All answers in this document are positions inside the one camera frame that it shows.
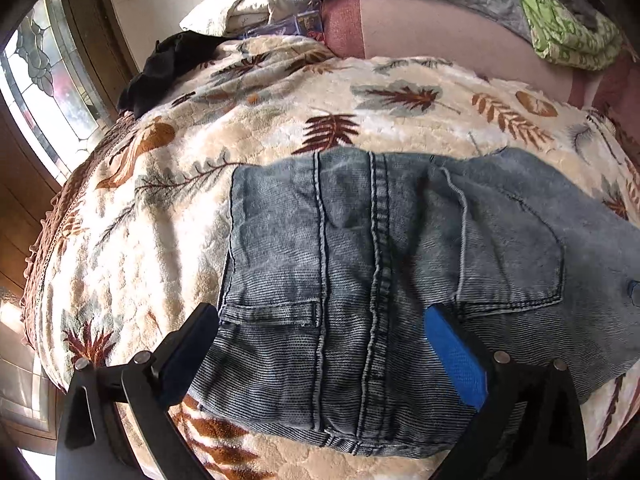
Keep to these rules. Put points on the purple printed item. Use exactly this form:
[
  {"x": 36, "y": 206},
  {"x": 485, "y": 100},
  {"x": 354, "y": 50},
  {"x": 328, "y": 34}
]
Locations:
[{"x": 290, "y": 26}]

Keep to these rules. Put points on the stained glass window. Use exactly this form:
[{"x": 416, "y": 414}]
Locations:
[{"x": 55, "y": 85}]

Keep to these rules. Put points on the white pillow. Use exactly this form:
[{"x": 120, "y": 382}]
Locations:
[{"x": 235, "y": 7}]

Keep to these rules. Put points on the small black cloth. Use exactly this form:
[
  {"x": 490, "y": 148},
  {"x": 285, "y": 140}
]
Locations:
[{"x": 170, "y": 67}]

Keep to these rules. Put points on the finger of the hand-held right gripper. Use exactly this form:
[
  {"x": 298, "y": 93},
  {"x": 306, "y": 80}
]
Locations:
[{"x": 635, "y": 292}]

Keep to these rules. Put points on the grey-blue denim pants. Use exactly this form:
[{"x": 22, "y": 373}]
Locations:
[{"x": 380, "y": 270}]

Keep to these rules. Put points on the cream leaf-print blanket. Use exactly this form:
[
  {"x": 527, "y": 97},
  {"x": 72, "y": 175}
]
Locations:
[{"x": 200, "y": 125}]

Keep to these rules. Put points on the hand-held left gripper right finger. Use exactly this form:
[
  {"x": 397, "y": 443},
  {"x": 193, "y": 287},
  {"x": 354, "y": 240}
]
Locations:
[{"x": 456, "y": 357}]

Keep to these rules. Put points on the brown frilled cover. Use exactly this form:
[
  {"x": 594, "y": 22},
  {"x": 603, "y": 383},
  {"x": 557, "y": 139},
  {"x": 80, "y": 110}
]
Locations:
[{"x": 55, "y": 225}]

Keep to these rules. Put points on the green patterned quilt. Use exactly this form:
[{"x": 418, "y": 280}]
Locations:
[{"x": 565, "y": 20}]

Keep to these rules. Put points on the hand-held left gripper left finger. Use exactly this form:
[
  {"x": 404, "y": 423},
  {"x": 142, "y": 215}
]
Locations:
[{"x": 185, "y": 355}]

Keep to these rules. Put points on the pink bolster cushion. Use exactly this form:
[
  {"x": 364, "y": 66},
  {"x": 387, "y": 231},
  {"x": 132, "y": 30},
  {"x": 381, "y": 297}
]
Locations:
[{"x": 440, "y": 35}]

